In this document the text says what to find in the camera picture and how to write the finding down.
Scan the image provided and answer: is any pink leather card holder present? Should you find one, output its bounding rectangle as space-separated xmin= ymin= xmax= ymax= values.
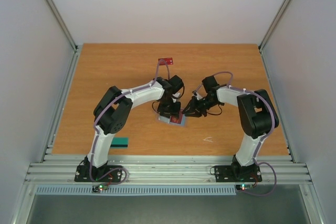
xmin=157 ymin=111 xmax=186 ymax=126

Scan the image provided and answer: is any red VIP card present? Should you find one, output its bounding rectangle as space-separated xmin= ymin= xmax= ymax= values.
xmin=170 ymin=116 xmax=183 ymax=124
xmin=158 ymin=57 xmax=174 ymax=66

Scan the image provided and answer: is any teal card with black stripe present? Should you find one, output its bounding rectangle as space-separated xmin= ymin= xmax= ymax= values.
xmin=110 ymin=137 xmax=129 ymax=148

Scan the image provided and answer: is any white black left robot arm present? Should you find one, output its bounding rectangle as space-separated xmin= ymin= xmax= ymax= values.
xmin=87 ymin=75 xmax=184 ymax=181

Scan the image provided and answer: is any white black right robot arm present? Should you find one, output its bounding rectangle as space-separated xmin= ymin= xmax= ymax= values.
xmin=182 ymin=75 xmax=279 ymax=180

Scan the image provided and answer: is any right controller circuit board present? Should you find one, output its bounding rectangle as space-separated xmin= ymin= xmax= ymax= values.
xmin=236 ymin=184 xmax=255 ymax=191

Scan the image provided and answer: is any controller circuit board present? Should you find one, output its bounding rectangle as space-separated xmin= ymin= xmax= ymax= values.
xmin=92 ymin=184 xmax=109 ymax=193
xmin=236 ymin=184 xmax=255 ymax=191

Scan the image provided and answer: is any left controller circuit board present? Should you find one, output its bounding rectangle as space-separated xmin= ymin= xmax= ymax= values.
xmin=92 ymin=184 xmax=109 ymax=193

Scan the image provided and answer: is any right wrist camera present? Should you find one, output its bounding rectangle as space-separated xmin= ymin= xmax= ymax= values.
xmin=192 ymin=90 xmax=203 ymax=100

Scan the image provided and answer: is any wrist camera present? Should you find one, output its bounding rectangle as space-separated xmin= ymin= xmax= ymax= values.
xmin=192 ymin=90 xmax=203 ymax=100
xmin=172 ymin=92 xmax=182 ymax=102

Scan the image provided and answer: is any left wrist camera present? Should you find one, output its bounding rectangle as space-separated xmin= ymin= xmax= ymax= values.
xmin=172 ymin=92 xmax=182 ymax=102

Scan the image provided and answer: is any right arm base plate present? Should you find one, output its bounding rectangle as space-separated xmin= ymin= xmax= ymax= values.
xmin=213 ymin=155 xmax=262 ymax=183

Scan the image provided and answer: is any grey slotted cable duct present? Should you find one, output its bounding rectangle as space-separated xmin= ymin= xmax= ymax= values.
xmin=35 ymin=185 xmax=236 ymax=196

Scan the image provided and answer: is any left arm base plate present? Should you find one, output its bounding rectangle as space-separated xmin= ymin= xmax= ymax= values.
xmin=74 ymin=157 xmax=124 ymax=183

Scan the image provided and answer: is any aluminium front rail frame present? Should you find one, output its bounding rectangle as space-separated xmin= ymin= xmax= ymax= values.
xmin=25 ymin=154 xmax=312 ymax=185

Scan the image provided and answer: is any right aluminium frame post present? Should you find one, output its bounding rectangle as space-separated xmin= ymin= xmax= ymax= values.
xmin=258 ymin=0 xmax=292 ymax=53

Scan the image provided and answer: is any aluminium frame post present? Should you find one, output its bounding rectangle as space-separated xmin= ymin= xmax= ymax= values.
xmin=45 ymin=0 xmax=78 ymax=52
xmin=258 ymin=0 xmax=292 ymax=53

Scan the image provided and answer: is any left aluminium frame post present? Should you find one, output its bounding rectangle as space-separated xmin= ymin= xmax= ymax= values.
xmin=45 ymin=0 xmax=78 ymax=52

